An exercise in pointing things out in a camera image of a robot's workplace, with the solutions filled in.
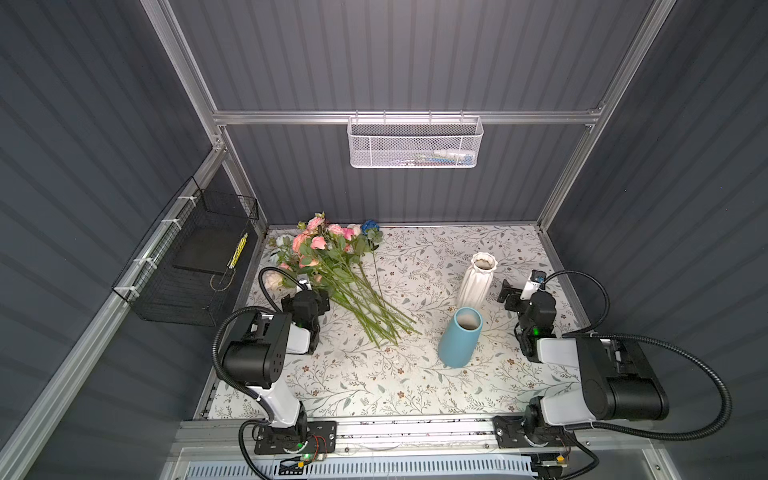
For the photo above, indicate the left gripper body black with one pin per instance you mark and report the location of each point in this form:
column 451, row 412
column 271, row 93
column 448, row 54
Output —
column 318, row 302

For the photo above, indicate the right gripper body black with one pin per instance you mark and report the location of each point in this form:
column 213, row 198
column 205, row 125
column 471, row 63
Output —
column 514, row 294

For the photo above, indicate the blue ceramic vase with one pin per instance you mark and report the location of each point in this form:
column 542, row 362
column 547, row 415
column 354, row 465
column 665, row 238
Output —
column 460, row 338

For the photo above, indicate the blue artificial rose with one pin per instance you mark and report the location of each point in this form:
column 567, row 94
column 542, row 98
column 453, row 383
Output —
column 370, row 240

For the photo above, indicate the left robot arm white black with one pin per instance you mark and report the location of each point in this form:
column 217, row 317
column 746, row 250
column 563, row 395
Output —
column 252, row 344

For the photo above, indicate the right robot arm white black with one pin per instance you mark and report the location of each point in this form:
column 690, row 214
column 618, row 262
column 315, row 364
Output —
column 616, row 379

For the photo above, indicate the white ribbed ceramic vase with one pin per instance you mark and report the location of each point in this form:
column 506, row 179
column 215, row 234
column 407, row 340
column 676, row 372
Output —
column 477, row 280

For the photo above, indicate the pile of artificial flowers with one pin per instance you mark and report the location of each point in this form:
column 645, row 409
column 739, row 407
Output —
column 329, row 255

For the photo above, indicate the floral patterned table mat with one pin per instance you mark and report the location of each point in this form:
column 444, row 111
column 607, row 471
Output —
column 377, row 354

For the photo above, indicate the items in white basket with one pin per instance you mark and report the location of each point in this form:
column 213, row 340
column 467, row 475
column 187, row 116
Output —
column 444, row 157

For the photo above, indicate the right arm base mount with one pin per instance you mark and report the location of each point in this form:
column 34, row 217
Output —
column 517, row 431

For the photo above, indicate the black wire basket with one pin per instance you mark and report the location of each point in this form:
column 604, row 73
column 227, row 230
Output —
column 180, row 276

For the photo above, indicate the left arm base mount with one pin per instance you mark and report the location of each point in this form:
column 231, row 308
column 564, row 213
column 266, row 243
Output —
column 314, row 437

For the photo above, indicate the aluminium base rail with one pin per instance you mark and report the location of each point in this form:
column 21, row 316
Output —
column 361, row 437

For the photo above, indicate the white wire mesh basket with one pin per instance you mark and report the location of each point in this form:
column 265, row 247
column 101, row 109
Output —
column 375, row 140

